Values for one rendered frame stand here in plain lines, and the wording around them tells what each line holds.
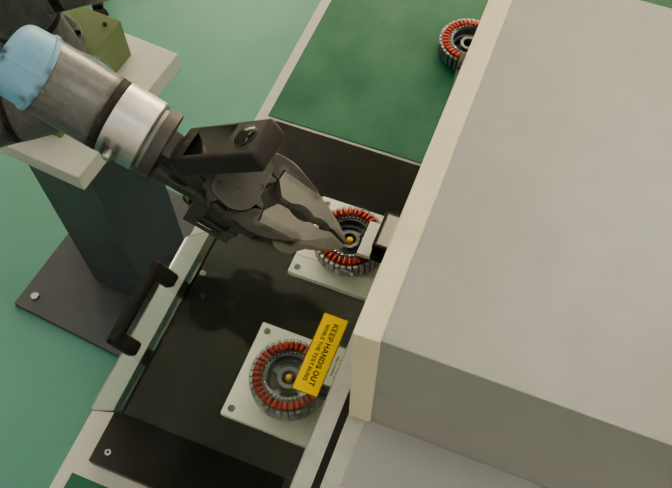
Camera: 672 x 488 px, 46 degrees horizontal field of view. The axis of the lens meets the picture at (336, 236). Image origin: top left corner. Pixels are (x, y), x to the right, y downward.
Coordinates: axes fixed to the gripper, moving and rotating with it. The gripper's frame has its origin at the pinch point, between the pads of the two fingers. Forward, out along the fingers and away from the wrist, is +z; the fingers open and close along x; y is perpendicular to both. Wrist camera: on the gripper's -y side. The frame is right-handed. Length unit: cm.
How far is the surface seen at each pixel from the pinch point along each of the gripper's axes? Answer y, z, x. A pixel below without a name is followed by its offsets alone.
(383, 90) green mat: 45, 7, -55
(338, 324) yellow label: 10.3, 6.8, 3.9
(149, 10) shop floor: 155, -53, -121
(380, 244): 28.6, 13.3, -18.0
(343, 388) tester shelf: 4.2, 8.1, 12.2
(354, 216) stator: 36.3, 9.9, -24.3
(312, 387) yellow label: 10.2, 6.9, 11.6
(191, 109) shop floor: 142, -24, -89
